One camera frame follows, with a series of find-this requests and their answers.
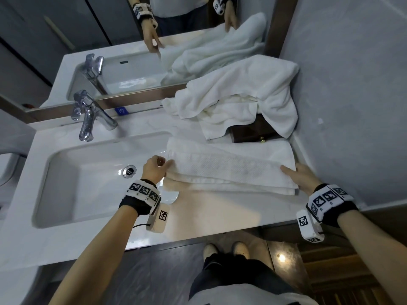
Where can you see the person's right hand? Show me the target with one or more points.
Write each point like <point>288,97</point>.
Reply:
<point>303,180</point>

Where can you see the person's left hand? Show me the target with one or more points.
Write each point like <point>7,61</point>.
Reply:
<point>152,172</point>

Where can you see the person's right thumb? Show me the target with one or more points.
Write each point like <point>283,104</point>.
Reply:
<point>288,171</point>

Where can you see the person's left fingers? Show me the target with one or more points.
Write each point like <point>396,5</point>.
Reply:
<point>159,161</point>

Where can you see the white towel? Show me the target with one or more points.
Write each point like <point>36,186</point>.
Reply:
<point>235,88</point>
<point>232,166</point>

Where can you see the person's right forearm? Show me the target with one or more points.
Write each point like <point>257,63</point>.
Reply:
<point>375,250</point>

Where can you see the person's left forearm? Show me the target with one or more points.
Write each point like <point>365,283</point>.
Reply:
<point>95,263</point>

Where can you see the chrome sink drain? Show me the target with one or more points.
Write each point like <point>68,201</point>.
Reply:
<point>128,170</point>

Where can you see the black marker wristband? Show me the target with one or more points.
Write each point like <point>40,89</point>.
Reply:
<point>330,203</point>
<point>140,195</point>

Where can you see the dark wooden box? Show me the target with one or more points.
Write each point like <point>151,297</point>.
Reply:
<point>254,131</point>

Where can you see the blue sticker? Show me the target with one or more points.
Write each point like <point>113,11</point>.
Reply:
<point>121,111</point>

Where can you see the white sink basin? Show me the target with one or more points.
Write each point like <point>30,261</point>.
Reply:
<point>89,193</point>

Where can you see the chrome faucet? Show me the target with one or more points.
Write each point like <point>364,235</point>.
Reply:
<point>88,115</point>

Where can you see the beige shoe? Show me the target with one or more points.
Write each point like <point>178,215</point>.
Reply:
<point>210,251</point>
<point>240,249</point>

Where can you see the crumpled white towel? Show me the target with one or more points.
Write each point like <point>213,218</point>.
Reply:
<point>235,88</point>

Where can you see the black trousers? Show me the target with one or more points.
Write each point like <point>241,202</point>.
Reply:
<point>235,273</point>

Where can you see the wooden cabinet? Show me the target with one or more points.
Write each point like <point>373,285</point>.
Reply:
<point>343,273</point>

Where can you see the white shirt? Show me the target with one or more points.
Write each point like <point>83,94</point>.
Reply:
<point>248,297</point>

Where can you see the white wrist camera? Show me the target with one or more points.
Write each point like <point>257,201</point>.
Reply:
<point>158,219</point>
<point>307,227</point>

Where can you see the wall mirror with brown frame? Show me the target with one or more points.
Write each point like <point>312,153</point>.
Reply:
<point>63,34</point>

